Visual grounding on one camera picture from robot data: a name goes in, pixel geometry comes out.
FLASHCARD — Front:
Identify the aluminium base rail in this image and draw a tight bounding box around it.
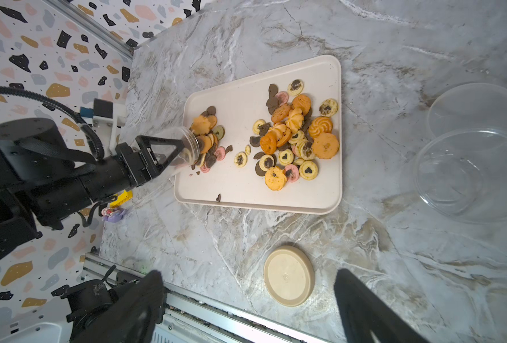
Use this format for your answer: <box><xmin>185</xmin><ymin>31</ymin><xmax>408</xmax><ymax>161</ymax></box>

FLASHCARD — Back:
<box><xmin>81</xmin><ymin>252</ymin><xmax>331</xmax><ymax>343</ymax></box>

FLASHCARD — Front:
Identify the jar with beige lid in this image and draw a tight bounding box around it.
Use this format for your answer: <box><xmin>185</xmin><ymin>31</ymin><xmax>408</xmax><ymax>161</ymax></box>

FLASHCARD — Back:
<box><xmin>150</xmin><ymin>127</ymin><xmax>200</xmax><ymax>179</ymax></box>

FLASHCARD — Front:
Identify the clear plastic cookie jar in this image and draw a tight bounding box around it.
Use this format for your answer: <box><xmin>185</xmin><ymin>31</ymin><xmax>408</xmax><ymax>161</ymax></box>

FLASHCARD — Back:
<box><xmin>413</xmin><ymin>128</ymin><xmax>507</xmax><ymax>224</ymax></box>

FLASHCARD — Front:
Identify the yellow ring chocolate cookie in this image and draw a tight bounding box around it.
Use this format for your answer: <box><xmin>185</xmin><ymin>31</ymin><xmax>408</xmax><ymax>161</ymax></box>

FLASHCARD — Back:
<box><xmin>234</xmin><ymin>151</ymin><xmax>248</xmax><ymax>168</ymax></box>

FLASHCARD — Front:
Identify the metal corner post left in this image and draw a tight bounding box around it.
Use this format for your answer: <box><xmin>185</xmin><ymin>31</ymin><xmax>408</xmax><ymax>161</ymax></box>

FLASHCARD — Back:
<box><xmin>44</xmin><ymin>0</ymin><xmax>133</xmax><ymax>59</ymax></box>

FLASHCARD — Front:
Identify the yellow flower cookie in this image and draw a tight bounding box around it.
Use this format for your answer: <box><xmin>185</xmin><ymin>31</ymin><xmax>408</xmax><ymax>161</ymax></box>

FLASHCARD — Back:
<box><xmin>264</xmin><ymin>167</ymin><xmax>288</xmax><ymax>191</ymax></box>

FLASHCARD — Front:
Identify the orange swirl cookie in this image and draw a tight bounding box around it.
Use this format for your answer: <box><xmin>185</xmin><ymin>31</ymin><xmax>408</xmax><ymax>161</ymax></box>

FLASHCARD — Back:
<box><xmin>308</xmin><ymin>117</ymin><xmax>333</xmax><ymax>139</ymax></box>

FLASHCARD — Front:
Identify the beige round jar lid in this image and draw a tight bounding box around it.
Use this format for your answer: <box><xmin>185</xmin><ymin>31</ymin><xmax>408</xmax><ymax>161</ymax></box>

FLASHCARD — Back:
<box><xmin>263</xmin><ymin>245</ymin><xmax>315</xmax><ymax>307</ymax></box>

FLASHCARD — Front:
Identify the orange pretzel cookie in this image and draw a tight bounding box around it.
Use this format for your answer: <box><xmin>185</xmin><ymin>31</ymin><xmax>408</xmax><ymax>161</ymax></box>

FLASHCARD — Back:
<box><xmin>260</xmin><ymin>131</ymin><xmax>279</xmax><ymax>155</ymax></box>

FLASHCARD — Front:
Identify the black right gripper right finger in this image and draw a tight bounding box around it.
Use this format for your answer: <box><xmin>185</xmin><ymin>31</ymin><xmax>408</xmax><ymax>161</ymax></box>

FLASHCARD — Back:
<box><xmin>333</xmin><ymin>269</ymin><xmax>427</xmax><ymax>342</ymax></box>

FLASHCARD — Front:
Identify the beige plastic tray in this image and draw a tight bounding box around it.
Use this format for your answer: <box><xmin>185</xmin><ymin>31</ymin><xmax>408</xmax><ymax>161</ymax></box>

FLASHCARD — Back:
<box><xmin>174</xmin><ymin>55</ymin><xmax>343</xmax><ymax>214</ymax></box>

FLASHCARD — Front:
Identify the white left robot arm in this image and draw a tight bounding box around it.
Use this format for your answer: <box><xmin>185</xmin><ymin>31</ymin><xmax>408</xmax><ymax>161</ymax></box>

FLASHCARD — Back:
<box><xmin>0</xmin><ymin>118</ymin><xmax>185</xmax><ymax>260</ymax></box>

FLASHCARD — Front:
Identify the small yellow chip cookie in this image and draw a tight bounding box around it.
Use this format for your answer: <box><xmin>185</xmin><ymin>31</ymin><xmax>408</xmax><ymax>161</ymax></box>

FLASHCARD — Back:
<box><xmin>319</xmin><ymin>99</ymin><xmax>339</xmax><ymax>117</ymax></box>

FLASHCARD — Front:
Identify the yellow plastic triangle toy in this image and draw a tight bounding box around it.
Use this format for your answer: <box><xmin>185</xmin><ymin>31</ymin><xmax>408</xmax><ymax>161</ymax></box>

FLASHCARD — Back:
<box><xmin>110</xmin><ymin>191</ymin><xmax>133</xmax><ymax>208</ymax></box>

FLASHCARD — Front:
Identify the clear plastic jar lid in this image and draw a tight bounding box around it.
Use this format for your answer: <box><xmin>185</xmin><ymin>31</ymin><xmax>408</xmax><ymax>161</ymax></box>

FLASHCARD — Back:
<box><xmin>426</xmin><ymin>83</ymin><xmax>507</xmax><ymax>138</ymax></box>

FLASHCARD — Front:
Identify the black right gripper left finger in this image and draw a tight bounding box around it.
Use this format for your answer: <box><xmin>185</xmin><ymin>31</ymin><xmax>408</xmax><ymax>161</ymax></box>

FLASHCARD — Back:
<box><xmin>70</xmin><ymin>270</ymin><xmax>165</xmax><ymax>342</ymax></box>

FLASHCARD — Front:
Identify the orange chocolate chip cookie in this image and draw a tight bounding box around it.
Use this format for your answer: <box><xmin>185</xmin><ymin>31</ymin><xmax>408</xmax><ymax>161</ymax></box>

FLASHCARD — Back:
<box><xmin>312</xmin><ymin>133</ymin><xmax>340</xmax><ymax>159</ymax></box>

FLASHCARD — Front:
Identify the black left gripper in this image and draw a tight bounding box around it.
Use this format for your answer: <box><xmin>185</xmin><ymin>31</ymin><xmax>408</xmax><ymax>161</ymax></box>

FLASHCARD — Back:
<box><xmin>116</xmin><ymin>135</ymin><xmax>185</xmax><ymax>187</ymax></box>

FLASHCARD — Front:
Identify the black corrugated cable hose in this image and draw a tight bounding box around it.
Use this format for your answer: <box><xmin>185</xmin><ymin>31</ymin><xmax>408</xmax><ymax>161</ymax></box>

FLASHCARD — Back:
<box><xmin>0</xmin><ymin>84</ymin><xmax>106</xmax><ymax>161</ymax></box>

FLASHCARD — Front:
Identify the small colourful wrapped toy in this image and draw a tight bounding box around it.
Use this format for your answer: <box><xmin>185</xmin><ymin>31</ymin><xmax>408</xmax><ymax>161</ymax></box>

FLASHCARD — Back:
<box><xmin>101</xmin><ymin>207</ymin><xmax>126</xmax><ymax>223</ymax></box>

